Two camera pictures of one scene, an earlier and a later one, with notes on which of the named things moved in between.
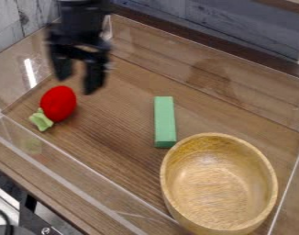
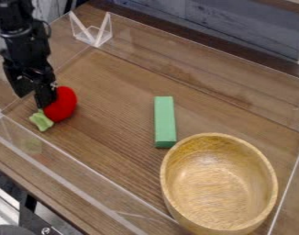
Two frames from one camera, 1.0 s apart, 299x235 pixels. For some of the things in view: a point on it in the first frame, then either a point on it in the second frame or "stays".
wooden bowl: x=219 y=184 stays
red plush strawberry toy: x=58 y=106 stays
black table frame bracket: x=28 y=218 stays
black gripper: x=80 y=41 to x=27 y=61
